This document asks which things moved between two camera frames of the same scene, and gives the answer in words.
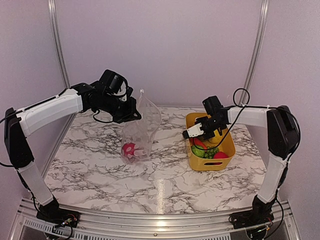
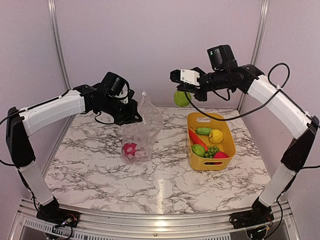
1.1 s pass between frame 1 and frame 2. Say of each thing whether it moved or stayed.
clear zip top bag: stayed
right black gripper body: moved
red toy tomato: stayed
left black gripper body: stayed
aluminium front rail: stayed
